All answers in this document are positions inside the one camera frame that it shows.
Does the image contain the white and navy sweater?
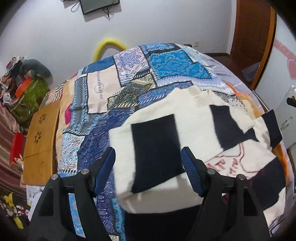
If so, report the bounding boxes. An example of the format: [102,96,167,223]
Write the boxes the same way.
[108,86,286,217]

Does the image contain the white appliance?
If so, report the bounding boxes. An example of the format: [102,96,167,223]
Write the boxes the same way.
[275,85,295,149]

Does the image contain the wooden board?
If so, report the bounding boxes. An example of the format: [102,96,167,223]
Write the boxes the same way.
[23,100,60,186]

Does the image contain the red box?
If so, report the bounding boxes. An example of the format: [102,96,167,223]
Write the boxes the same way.
[10,132,26,166]

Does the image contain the brown wooden door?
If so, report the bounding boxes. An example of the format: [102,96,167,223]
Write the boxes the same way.
[230,1,276,90]

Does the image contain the green patterned bag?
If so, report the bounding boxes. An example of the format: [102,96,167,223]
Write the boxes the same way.
[8,78,49,124]

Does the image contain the orange box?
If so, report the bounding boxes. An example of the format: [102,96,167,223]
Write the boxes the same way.
[15,77,32,99]

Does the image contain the blue patchwork bedspread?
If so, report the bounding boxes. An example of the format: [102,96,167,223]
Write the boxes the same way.
[55,43,295,241]

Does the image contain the grey plush toy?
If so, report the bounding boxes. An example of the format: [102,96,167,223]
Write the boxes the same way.
[20,59,52,79]

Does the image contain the yellow foam hoop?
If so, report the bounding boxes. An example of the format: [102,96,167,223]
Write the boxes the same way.
[92,38,128,62]

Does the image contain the wall mounted television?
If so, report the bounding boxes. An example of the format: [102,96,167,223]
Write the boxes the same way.
[79,0,120,15]

